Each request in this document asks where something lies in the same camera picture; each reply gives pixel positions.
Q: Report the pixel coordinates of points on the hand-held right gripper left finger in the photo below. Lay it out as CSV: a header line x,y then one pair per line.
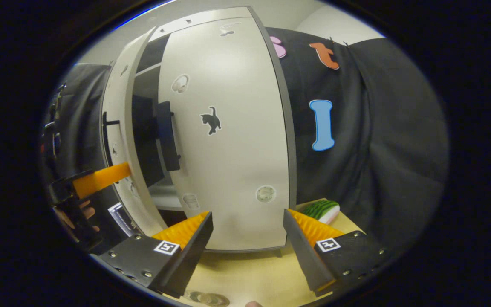
x,y
190,260

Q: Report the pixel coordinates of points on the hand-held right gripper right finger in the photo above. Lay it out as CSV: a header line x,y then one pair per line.
x,y
303,256

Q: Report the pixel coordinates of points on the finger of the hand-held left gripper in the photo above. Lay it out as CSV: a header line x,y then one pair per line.
x,y
64,189

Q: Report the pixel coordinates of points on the white cabinet door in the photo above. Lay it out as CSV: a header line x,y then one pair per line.
x,y
237,162
119,94

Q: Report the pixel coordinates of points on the white cabinet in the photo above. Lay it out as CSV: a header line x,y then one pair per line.
x,y
164,200

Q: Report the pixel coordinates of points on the watermelon slice toy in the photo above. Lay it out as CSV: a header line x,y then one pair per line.
x,y
322,211

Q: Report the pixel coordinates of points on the dark stand with clips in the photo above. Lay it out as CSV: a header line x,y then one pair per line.
x,y
56,128

